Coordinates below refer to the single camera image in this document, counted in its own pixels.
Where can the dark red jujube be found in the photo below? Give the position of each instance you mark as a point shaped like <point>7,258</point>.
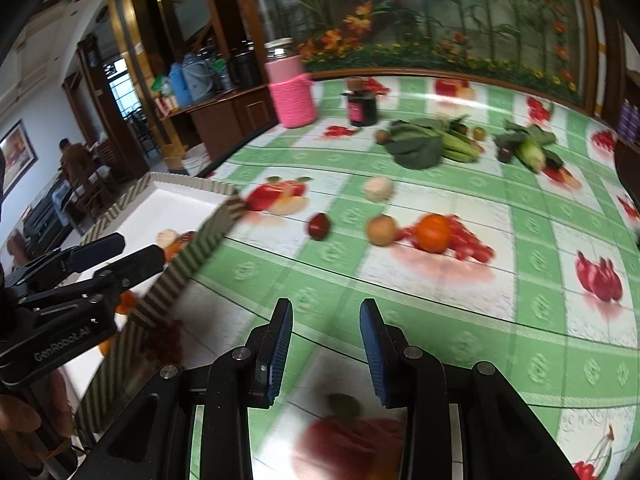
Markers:
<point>319,225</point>

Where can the round brown fruit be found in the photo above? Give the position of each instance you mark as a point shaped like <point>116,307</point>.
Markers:
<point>381,230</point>

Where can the pale peach fruit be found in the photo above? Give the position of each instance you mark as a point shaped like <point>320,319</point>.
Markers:
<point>167,237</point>

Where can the grey-blue thermos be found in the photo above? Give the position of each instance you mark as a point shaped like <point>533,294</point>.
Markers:
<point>197,80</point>

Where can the white bucket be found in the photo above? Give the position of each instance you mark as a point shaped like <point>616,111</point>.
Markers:
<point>196,160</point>

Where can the person's left hand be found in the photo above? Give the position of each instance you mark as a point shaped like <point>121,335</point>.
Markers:
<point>20,420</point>

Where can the framed wall picture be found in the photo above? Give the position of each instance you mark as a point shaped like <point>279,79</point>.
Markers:
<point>17,150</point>

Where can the dark leafy green vegetable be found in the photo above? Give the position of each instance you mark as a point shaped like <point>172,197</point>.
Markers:
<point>412,145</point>

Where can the purple bottle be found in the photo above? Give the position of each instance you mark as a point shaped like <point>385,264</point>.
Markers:
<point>629,120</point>

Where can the bunch of green beans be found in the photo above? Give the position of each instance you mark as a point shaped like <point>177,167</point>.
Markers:
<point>462,147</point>

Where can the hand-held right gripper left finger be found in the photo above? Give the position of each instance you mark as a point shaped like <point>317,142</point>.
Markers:
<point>280,355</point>

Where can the white tray with striped sides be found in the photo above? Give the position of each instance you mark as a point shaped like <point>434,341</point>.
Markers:
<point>165,210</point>

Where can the wooden sideboard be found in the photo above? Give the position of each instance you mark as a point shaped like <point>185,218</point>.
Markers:
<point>230,120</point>

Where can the dark plum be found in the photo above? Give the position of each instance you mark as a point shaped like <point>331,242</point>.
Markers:
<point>505,155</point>

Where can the blue thermos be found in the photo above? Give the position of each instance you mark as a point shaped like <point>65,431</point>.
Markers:
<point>179,87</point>

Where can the black thermos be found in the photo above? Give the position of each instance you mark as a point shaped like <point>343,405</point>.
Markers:
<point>244,70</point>

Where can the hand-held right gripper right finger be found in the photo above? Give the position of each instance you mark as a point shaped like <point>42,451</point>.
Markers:
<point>372,350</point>

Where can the small brown kiwi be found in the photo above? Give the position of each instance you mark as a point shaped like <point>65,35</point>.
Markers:
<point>382,136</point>

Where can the artificial plant display panel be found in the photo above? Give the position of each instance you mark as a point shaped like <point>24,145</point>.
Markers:
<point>450,20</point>

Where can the pink knit covered jar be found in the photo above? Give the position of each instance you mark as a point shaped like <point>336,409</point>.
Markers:
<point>290,90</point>

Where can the small brown fruit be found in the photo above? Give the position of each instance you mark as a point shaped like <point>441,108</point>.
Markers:
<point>463,129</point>

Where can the beige cylindrical chunk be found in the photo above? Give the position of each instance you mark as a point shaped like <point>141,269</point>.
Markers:
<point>376,190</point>

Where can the green grape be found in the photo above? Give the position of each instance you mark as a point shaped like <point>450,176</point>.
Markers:
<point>479,133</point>

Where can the dark glass jar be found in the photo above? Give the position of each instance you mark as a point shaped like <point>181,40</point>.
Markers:
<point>363,105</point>

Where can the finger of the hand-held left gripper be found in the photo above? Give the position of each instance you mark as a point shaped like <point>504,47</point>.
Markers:
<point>140,262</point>
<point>95,252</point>

